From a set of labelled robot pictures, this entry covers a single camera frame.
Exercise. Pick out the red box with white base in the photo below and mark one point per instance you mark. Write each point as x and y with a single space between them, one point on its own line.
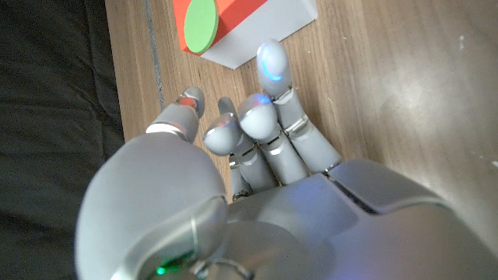
264 23

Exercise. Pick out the black backdrop curtain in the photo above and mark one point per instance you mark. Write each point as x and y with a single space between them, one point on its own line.
39 116

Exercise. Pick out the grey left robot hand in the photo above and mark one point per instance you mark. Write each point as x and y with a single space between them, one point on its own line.
272 233

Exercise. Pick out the green round coin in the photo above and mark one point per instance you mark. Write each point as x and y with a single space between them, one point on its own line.
200 25

